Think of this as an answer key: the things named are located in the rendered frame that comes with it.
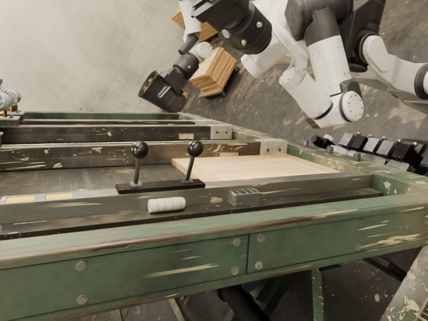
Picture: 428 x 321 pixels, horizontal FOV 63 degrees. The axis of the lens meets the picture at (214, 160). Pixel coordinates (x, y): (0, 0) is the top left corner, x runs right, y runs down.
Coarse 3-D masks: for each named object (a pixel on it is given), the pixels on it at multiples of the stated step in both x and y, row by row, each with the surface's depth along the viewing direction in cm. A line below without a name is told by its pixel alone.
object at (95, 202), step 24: (72, 192) 74; (96, 192) 74; (144, 192) 76; (168, 192) 78; (192, 192) 80; (216, 192) 83; (264, 192) 88; (288, 192) 92; (312, 192) 95; (0, 216) 65; (24, 216) 67; (48, 216) 69; (72, 216) 71
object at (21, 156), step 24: (0, 144) 102; (24, 144) 107; (48, 144) 109; (72, 144) 111; (96, 144) 114; (120, 144) 115; (168, 144) 120; (216, 144) 127; (240, 144) 131; (264, 144) 135; (0, 168) 101; (24, 168) 104; (48, 168) 106
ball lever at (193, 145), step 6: (192, 144) 74; (198, 144) 74; (192, 150) 74; (198, 150) 74; (192, 156) 75; (198, 156) 75; (192, 162) 77; (186, 174) 80; (180, 180) 82; (186, 180) 81; (192, 180) 82
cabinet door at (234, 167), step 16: (176, 160) 118; (208, 160) 121; (224, 160) 123; (240, 160) 125; (256, 160) 126; (272, 160) 127; (288, 160) 129; (304, 160) 129; (192, 176) 102; (208, 176) 100; (224, 176) 102; (240, 176) 103; (256, 176) 103; (272, 176) 104
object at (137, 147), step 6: (132, 144) 70; (138, 144) 69; (144, 144) 70; (132, 150) 69; (138, 150) 69; (144, 150) 69; (138, 156) 69; (144, 156) 70; (138, 162) 72; (138, 168) 73; (138, 174) 74; (132, 186) 76; (138, 186) 76
